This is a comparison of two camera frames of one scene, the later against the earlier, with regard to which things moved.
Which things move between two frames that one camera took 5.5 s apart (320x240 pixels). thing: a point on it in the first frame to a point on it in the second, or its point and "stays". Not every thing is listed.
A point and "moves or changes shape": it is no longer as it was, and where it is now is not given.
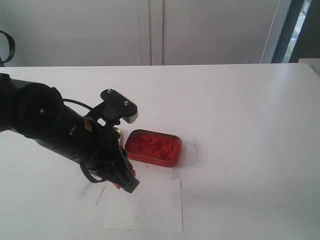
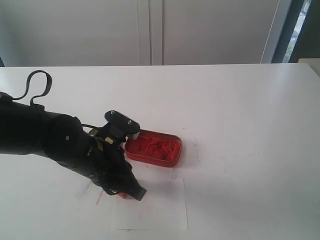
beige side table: (314, 63) stays
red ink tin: (154, 147) stays
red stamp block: (118, 185) moves or changes shape
